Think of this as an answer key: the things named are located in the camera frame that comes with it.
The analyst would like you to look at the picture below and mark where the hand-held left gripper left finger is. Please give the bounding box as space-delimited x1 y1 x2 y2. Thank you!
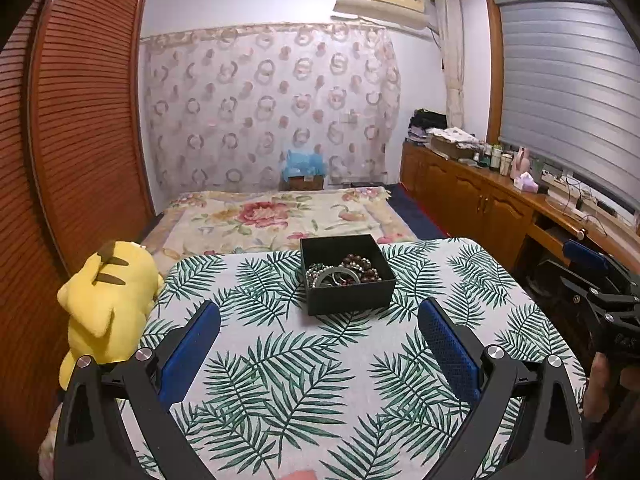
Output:
52 300 222 480

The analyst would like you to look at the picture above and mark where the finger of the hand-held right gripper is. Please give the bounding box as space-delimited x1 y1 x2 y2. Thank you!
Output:
542 260 614 324
562 239 640 306

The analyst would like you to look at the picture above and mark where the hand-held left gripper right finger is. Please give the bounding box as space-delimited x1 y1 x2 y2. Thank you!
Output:
417 297 586 480

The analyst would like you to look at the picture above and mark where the black jewelry box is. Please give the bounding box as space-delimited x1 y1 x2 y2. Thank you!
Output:
299 233 397 317

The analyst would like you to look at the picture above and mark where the pale green jade bangle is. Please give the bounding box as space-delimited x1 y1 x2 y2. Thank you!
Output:
315 266 363 289

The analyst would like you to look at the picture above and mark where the person's right hand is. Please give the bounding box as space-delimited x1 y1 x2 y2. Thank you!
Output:
582 352 622 424

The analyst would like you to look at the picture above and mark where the pink tissue pack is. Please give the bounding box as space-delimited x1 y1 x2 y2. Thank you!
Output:
515 172 542 195

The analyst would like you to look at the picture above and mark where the yellow plush toy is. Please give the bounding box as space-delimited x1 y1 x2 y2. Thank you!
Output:
56 240 165 392

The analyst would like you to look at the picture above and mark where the palm leaf print tablecloth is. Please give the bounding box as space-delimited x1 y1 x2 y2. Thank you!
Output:
117 237 592 480

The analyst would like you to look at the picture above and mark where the pink bottle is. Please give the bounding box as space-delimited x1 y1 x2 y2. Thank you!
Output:
510 146 534 181

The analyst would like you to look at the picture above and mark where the long wooden cabinet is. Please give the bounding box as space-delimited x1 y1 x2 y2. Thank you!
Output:
400 141 640 283

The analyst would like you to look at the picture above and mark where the row of small bottles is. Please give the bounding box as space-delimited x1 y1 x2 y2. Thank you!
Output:
470 142 516 177

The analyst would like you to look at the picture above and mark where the dark blue bed sheet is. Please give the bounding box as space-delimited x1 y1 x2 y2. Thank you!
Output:
387 185 452 242

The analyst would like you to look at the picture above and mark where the floral bed blanket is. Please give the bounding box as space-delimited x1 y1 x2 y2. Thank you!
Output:
142 186 417 262

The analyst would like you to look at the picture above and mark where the grey window blind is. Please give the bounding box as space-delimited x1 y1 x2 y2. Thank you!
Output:
499 0 640 213

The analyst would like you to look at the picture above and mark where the small cardboard box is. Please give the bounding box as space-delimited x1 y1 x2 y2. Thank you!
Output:
287 174 326 192

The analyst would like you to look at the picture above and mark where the pile of folded clothes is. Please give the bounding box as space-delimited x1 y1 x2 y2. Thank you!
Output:
407 108 449 144

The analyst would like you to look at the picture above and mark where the blue plastic bag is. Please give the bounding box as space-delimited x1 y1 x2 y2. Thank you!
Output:
283 144 329 179

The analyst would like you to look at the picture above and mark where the beige tied curtain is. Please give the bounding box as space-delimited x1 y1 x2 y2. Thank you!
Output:
433 0 467 130

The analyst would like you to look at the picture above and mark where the wooden louvered wardrobe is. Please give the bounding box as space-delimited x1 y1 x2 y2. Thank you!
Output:
0 0 157 461

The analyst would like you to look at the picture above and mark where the thin cable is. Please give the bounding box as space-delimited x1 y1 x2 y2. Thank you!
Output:
554 175 627 233

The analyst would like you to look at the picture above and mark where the brown wooden bead bracelet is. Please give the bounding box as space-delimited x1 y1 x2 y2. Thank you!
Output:
340 253 385 284

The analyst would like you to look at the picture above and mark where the wooden window frame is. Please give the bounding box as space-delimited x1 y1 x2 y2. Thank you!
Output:
485 0 507 145

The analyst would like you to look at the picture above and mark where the ring patterned sheer curtain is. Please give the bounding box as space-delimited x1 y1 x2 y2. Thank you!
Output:
142 24 404 197

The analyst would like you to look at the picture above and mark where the cream wall air conditioner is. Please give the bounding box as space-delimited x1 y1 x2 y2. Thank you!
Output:
332 0 432 37

